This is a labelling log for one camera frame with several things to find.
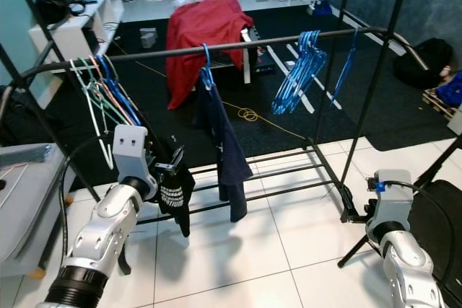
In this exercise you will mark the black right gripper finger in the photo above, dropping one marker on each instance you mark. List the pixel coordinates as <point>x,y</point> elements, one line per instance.
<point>347,200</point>
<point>350,217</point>

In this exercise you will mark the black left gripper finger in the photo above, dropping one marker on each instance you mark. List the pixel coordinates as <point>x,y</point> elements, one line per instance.
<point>177,152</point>

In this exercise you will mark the dark printed t-shirt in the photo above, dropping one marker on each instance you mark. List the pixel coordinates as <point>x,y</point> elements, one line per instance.
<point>177,203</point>

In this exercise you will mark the black shoulder bag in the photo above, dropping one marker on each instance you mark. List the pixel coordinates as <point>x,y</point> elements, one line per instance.
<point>61,1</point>

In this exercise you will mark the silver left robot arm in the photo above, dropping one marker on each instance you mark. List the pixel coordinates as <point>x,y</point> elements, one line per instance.
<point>108,243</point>

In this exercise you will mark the blue plastic hanger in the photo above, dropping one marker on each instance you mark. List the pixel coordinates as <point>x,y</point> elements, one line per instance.
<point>309,59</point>
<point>346,70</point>
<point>296,77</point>
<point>208,77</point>
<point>128,102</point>

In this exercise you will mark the orange plastic hanger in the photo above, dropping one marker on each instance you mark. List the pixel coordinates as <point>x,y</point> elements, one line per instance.
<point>119,99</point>

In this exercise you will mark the green plastic hanger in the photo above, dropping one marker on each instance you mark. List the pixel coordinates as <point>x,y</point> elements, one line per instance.
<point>108,102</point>

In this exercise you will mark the white plastic hanger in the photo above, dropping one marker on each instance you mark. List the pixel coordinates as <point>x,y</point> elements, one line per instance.
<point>94,117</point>

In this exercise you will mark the navy printed shirt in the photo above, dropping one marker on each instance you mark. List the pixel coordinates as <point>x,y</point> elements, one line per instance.
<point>220,135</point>

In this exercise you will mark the black rug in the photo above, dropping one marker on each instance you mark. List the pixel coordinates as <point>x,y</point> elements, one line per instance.
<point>390,120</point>

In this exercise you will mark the grey storage bin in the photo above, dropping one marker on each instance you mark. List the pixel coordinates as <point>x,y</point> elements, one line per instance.
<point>22,200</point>

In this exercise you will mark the small grey box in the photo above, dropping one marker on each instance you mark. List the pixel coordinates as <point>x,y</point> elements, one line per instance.
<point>148,37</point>

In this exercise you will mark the red cloth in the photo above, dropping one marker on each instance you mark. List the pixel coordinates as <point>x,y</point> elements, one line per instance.
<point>206,34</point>

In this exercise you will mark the wooden pallet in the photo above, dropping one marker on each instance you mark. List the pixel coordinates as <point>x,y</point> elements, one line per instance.
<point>437,106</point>

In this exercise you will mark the black metal clothes rack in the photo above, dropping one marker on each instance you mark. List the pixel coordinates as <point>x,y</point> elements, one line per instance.
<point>260,45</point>

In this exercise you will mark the blue sack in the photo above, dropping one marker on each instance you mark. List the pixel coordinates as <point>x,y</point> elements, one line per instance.
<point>449,90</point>

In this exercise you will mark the white shelf unit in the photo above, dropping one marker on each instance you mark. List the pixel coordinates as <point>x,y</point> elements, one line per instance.
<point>76,37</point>

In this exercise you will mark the black backpack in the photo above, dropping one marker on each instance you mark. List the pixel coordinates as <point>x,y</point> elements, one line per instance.
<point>422,63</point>

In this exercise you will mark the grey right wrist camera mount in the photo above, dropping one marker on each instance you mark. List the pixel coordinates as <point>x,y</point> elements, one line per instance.
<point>390,196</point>

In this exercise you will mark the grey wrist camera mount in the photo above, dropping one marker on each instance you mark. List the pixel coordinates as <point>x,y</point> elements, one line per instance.
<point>390,196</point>
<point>133,149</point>

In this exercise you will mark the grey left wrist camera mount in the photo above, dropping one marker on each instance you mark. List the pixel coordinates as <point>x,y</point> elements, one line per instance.
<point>133,149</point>

